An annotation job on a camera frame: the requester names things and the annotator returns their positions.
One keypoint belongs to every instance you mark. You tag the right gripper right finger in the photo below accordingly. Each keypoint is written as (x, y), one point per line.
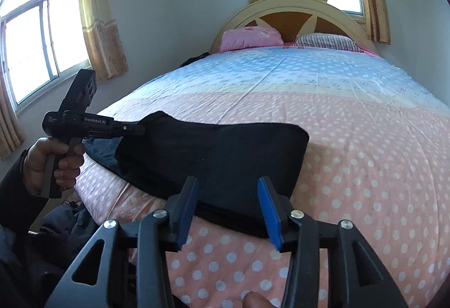
(356, 278)

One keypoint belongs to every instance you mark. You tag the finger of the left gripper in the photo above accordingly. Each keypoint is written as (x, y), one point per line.
(122, 129)

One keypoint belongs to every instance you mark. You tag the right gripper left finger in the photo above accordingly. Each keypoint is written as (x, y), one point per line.
(98, 275)

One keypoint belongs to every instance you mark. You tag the black pants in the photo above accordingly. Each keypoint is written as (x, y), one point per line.
(227, 161)

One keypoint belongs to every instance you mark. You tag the left forearm dark sleeve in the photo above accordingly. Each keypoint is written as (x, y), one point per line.
(19, 209)

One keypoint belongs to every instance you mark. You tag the person's left hand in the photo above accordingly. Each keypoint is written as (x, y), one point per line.
(52, 165)

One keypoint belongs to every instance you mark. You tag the person's right hand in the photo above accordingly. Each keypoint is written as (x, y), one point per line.
(255, 300)

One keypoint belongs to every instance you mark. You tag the side window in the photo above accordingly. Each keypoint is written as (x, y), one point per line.
(42, 45)

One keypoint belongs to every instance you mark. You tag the yellow left curtain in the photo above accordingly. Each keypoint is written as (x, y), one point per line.
(102, 39)

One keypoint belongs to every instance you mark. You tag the black item beside bed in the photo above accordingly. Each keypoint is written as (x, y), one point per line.
(194, 59)

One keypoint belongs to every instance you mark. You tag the polka dot bed sheet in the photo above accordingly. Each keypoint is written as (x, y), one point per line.
(343, 135)

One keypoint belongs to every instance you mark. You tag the pink pillow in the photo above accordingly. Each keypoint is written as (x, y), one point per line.
(250, 37)

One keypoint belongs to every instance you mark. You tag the cream wooden headboard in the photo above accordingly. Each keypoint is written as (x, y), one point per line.
(292, 18)

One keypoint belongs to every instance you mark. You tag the striped pillow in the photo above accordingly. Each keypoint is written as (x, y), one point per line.
(327, 41)

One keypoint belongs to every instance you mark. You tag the black camera box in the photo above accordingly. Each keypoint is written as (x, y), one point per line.
(81, 92)

